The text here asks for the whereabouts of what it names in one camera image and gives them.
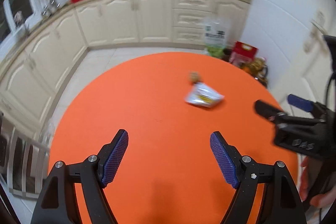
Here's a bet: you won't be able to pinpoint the white striped snack wrapper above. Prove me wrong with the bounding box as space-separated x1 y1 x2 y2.
185 82 224 108

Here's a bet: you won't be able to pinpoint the brown bread lump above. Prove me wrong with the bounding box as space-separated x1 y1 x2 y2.
189 72 202 84

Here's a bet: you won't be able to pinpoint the cream kitchen cabinets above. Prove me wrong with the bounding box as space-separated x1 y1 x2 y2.
1 0 252 136

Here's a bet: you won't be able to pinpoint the person right hand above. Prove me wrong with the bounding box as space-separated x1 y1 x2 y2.
299 156 335 209

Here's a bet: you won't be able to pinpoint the red gift box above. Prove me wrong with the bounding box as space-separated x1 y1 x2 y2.
229 41 259 67

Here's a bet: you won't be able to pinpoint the white chair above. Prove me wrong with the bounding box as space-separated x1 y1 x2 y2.
1 113 50 200

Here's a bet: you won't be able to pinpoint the orange round table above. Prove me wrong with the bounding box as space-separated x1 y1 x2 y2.
50 52 298 223

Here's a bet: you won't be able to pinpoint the white door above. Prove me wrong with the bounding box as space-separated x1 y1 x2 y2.
270 0 336 119

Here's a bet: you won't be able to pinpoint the white green rice bag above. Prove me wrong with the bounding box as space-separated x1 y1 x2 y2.
203 17 228 59

